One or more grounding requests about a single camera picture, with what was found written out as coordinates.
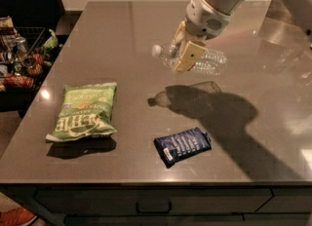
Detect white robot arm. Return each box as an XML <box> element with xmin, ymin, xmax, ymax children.
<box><xmin>173</xmin><ymin>0</ymin><xmax>312</xmax><ymax>73</ymax></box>

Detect red shoe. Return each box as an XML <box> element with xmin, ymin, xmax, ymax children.
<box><xmin>0</xmin><ymin>207</ymin><xmax>37</xmax><ymax>226</ymax></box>

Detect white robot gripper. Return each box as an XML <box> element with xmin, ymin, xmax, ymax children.
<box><xmin>170</xmin><ymin>0</ymin><xmax>231</xmax><ymax>73</ymax></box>

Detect green chip bag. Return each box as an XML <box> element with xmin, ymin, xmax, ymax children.
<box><xmin>46</xmin><ymin>82</ymin><xmax>117</xmax><ymax>142</ymax></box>

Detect clear plastic water bottle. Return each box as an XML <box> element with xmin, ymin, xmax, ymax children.
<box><xmin>151</xmin><ymin>43</ymin><xmax>227</xmax><ymax>76</ymax></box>

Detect black wire snack basket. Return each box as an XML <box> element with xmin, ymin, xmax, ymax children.
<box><xmin>0</xmin><ymin>16</ymin><xmax>59</xmax><ymax>114</ymax></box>

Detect black drawer handle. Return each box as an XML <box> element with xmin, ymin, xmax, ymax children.
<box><xmin>136</xmin><ymin>201</ymin><xmax>172</xmax><ymax>215</ymax></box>

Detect dark blue snack pouch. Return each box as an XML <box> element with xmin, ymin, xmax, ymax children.
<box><xmin>154</xmin><ymin>128</ymin><xmax>212</xmax><ymax>169</ymax></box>

